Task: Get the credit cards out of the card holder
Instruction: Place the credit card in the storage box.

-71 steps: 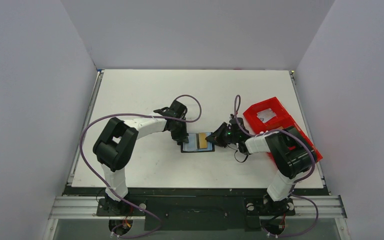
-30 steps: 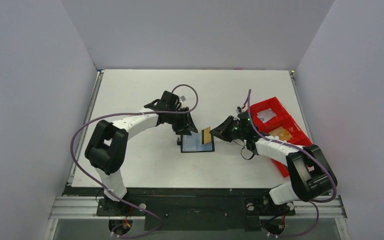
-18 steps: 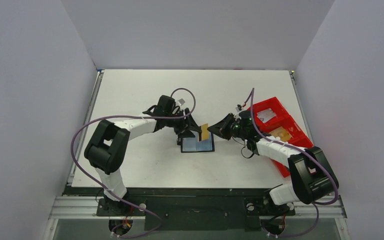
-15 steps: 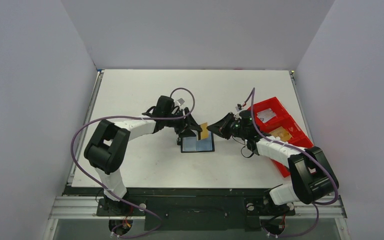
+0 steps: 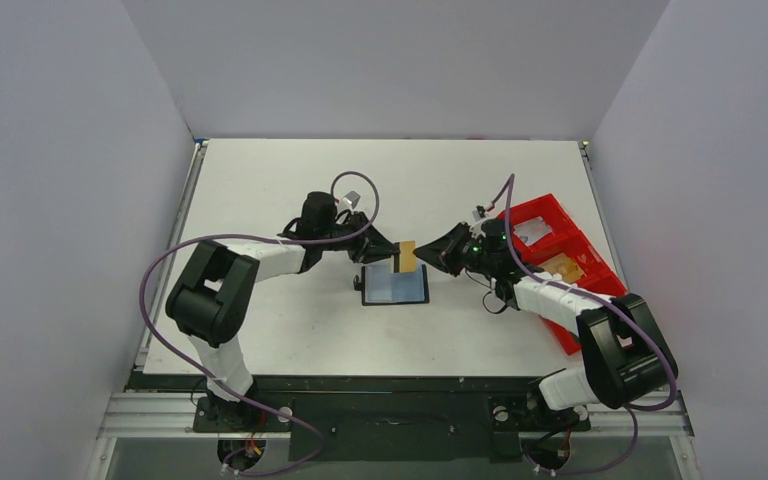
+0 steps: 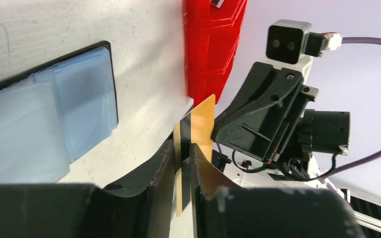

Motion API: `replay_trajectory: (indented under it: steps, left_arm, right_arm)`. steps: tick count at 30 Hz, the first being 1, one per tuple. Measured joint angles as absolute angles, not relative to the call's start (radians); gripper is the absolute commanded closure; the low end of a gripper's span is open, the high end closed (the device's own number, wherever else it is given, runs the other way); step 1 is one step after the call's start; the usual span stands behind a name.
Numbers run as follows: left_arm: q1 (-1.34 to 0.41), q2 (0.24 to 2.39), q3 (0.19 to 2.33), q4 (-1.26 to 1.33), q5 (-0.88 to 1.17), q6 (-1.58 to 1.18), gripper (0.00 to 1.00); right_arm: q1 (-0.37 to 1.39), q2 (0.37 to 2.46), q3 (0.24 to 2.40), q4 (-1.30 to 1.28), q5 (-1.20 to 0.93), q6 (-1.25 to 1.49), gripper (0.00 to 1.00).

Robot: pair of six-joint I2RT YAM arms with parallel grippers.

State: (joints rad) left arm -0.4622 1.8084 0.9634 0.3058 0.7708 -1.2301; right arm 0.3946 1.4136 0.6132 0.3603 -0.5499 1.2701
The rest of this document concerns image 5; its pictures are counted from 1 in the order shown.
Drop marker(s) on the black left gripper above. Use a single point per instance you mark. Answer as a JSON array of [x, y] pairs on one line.
[[373, 247]]

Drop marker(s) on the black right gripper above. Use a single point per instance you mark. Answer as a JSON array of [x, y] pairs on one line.
[[455, 248]]

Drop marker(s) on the gold card grey stripe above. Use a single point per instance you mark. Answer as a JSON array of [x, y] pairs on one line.
[[404, 261]]

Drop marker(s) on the black leather card holder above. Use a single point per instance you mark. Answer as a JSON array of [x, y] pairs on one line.
[[379, 286]]

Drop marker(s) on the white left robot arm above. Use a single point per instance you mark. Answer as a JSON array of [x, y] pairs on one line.
[[211, 296]]

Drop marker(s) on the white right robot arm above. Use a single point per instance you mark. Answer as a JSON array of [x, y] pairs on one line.
[[624, 355]]

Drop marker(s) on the silver card in bin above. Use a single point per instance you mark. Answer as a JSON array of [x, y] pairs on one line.
[[533, 230]]

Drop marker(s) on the red plastic bin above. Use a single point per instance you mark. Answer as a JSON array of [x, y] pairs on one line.
[[546, 236]]

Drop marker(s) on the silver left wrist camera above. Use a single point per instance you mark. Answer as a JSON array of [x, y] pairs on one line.
[[351, 199]]

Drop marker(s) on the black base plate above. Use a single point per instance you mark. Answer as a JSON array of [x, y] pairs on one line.
[[384, 419]]

